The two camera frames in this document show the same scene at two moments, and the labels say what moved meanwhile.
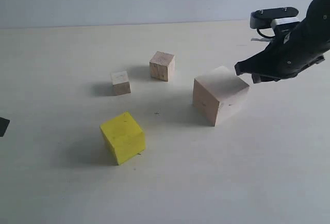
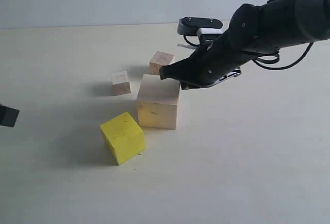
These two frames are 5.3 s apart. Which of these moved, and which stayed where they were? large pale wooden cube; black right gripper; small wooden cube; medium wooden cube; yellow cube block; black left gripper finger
Moved: black left gripper finger; black right gripper; large pale wooden cube
Stayed: yellow cube block; medium wooden cube; small wooden cube
